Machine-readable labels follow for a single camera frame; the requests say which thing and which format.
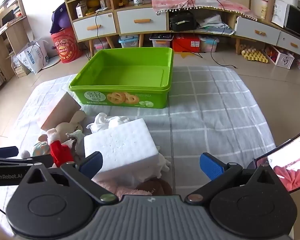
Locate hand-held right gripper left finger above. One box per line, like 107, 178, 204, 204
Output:
19, 151, 118, 205

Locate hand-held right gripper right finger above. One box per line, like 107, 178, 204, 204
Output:
185, 152, 290, 205

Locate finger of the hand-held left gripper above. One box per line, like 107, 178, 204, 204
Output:
0, 146, 19, 158
0, 154, 55, 167

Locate red santa plush doll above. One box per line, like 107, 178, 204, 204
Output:
46, 128, 76, 168

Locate white foam block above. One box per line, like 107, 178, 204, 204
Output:
84, 118, 159, 180

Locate pink plush toy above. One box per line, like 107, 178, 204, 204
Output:
93, 177, 153, 198

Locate beige rabbit doll patterned dress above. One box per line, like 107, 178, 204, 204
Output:
32, 110, 87, 156

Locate white cloth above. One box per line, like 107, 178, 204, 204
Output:
86, 112, 130, 133

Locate green plastic box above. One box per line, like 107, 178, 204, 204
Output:
69, 47, 175, 109

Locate white plush toy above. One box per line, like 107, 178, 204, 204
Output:
130, 152, 172, 181

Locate brown cardboard box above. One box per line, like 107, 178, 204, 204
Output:
37, 92, 82, 131

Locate brown plush toy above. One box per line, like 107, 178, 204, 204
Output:
135, 177, 173, 196

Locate smartphone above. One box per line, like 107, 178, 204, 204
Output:
252, 129, 300, 194

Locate white round base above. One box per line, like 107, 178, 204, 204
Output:
42, 54, 62, 70

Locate white paper shopping bag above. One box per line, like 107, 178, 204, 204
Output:
16, 38, 50, 75

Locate wooden desk shelf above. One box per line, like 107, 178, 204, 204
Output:
0, 0, 33, 98

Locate red printed bucket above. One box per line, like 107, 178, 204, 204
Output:
51, 26, 82, 63

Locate yellow egg tray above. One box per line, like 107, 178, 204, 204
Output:
240, 44, 269, 64

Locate clear storage box pink contents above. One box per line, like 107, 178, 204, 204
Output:
93, 41, 108, 53

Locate red storage box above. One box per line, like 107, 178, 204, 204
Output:
172, 36, 202, 53

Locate white crate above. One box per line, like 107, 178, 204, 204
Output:
263, 44, 296, 69

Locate clear storage box blue lid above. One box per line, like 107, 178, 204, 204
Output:
118, 35, 140, 49

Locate clear storage box dark lid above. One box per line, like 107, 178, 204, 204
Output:
149, 33, 174, 48

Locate low wooden cabinet white drawers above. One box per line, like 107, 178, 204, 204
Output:
165, 5, 300, 57

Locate purple bag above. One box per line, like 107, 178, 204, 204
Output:
49, 2, 73, 34

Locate black bag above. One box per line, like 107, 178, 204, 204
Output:
169, 11, 198, 33

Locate wooden shelf cabinet white drawers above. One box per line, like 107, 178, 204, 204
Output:
61, 0, 171, 56

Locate small milk carton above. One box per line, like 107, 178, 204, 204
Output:
75, 3, 87, 19

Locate pink tasselled tablecloth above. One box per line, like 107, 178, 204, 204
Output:
151, 0, 258, 21

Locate microwave oven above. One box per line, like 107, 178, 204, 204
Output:
283, 4, 300, 40

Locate red and white bottle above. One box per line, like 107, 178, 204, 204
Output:
261, 0, 271, 20

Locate black cable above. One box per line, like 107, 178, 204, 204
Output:
94, 9, 105, 58

